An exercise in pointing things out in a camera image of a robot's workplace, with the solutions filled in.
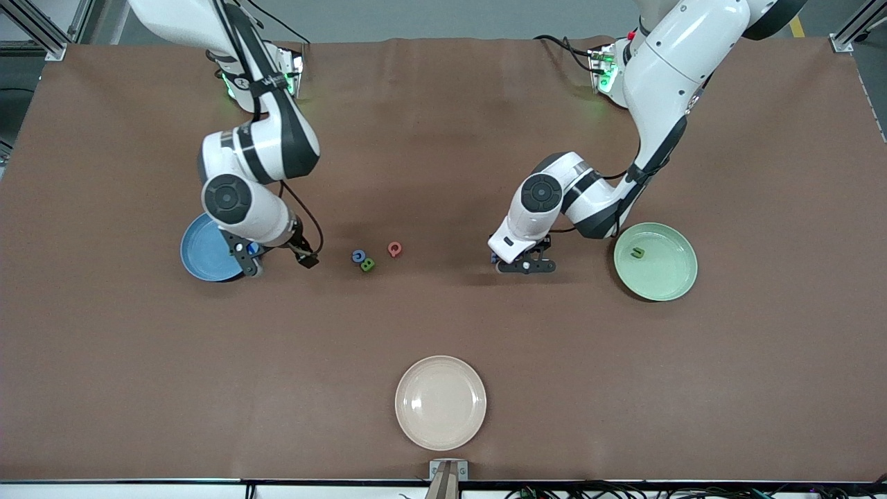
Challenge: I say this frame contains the cream plate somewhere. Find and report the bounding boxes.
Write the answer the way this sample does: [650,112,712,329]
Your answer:
[394,355,488,452]

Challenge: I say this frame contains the grey metal clamp bracket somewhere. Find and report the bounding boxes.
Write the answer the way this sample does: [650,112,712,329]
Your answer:
[428,459,469,482]

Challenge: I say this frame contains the black base cable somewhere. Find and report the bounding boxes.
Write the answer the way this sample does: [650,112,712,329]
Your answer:
[243,0,310,46]
[532,33,598,73]

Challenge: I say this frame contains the brown table mat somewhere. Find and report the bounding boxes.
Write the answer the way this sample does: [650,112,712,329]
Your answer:
[0,36,887,484]

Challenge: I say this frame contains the aluminium frame profile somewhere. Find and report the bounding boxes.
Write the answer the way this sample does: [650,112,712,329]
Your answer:
[0,0,94,62]
[830,0,887,53]

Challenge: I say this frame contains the green plate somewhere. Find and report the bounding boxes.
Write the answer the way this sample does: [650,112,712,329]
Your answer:
[613,222,699,302]

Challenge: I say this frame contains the blue plate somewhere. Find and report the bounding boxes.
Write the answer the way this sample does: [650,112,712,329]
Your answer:
[180,212,261,283]

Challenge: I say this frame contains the tangled black cables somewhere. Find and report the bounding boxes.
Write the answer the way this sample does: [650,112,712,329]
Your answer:
[506,482,887,499]

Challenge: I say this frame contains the tan upright bar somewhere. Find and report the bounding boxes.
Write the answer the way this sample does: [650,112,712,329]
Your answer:
[424,462,461,499]

